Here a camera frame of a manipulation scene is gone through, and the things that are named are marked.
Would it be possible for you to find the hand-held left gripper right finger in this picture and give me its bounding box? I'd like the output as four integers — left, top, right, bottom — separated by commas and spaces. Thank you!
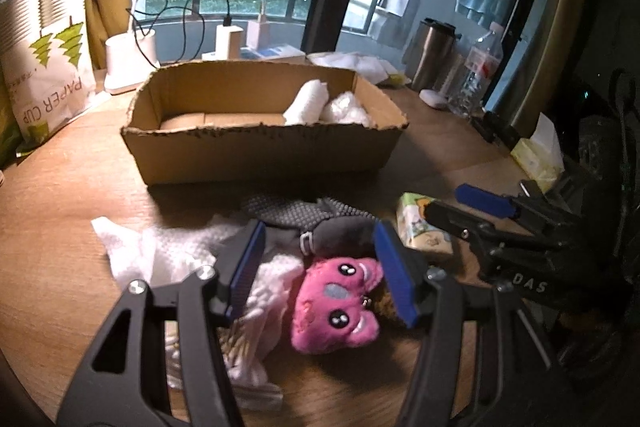
372, 219, 556, 427

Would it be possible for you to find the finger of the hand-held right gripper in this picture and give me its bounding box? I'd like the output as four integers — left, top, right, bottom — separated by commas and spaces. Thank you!
425, 201, 501, 253
455, 179, 581, 233

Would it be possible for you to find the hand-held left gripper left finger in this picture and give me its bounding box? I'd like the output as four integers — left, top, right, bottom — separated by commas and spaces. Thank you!
56, 219, 268, 427

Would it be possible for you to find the white waffle towel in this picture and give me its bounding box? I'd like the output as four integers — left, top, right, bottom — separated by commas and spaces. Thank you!
165, 252, 306, 413

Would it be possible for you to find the small green wipes pack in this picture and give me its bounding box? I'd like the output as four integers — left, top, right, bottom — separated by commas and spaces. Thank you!
395, 192, 456, 258

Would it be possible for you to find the grey dotted glove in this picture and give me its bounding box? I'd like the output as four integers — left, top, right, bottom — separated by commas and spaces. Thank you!
241, 194, 381, 258

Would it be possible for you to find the pink plush toy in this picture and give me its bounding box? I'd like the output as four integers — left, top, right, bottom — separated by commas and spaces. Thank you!
291, 257, 385, 354

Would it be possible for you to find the cardboard box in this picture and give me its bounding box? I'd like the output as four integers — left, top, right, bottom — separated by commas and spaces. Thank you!
120, 59, 410, 186

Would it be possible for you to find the clear bag of white beads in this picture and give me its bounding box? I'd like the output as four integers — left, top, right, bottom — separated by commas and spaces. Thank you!
320, 91, 377, 128

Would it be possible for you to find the yellow tissue pack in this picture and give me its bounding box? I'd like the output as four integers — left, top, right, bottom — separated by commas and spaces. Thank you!
510, 112, 566, 192

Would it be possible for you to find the black device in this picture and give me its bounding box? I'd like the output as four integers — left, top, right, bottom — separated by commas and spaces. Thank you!
472, 109, 523, 150

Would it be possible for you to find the white paper tissue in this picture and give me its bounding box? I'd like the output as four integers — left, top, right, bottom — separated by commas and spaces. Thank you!
91, 216, 221, 288

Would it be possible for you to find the white earbuds case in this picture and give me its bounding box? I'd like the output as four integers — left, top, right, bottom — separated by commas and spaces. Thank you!
418, 88, 450, 110

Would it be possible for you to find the clear water bottle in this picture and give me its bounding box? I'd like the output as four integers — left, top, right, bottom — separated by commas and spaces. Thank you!
447, 22, 505, 118

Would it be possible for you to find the steel thermos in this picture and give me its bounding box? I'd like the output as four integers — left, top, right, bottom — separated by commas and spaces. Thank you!
409, 18, 458, 92

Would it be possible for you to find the rolled white cloth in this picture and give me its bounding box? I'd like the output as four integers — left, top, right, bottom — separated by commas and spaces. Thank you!
284, 79, 330, 126

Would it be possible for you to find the white plastic pack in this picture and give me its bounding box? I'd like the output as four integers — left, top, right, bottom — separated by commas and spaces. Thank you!
306, 51, 408, 88

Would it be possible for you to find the white power strip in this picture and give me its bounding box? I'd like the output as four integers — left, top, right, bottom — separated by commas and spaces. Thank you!
202, 44, 307, 65

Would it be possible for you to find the white charger with black plug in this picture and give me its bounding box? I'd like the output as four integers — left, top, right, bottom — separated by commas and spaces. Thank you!
215, 24, 246, 58

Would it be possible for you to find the white desk lamp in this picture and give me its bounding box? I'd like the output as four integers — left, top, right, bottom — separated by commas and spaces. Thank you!
82, 0, 201, 96

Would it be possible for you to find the bag of paper cups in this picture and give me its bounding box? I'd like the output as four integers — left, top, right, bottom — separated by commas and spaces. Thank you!
0, 0, 101, 152

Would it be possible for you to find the black cable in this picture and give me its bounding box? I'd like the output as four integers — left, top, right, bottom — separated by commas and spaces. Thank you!
125, 0, 233, 70

